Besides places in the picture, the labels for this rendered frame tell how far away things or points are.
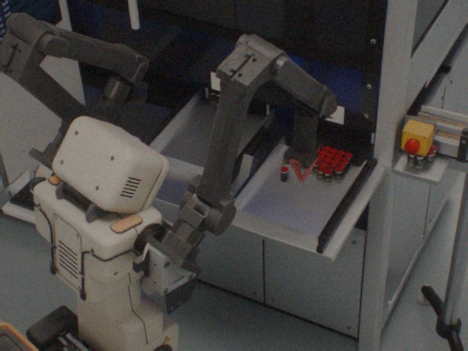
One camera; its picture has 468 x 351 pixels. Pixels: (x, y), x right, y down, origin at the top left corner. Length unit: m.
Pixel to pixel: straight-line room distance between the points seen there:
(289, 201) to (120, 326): 0.61
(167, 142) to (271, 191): 0.38
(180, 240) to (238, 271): 1.33
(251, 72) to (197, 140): 1.02
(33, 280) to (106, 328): 1.36
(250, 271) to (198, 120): 0.67
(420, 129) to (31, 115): 1.13
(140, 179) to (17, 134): 0.86
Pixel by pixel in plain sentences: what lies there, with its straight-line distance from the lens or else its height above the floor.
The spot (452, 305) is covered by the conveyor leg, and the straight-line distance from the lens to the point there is 3.20.
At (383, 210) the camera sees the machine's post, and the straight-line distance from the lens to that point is 2.80.
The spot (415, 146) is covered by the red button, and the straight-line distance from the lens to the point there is 2.57.
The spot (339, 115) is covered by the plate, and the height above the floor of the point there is 1.02.
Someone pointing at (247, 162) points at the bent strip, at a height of 0.92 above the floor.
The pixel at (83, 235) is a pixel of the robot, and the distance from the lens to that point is 2.03.
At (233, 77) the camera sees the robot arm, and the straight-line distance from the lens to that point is 1.78.
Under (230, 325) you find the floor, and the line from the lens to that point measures 3.41.
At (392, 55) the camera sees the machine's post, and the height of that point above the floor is 1.25.
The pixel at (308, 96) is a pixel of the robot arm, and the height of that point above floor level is 1.38.
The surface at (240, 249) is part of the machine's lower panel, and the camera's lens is 3.21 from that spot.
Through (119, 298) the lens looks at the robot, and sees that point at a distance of 2.23.
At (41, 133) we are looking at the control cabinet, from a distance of 2.89.
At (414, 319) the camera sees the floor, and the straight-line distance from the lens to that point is 3.46.
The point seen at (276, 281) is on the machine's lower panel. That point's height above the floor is 0.23.
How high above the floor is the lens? 2.62
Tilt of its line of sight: 41 degrees down
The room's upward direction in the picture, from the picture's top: 3 degrees counter-clockwise
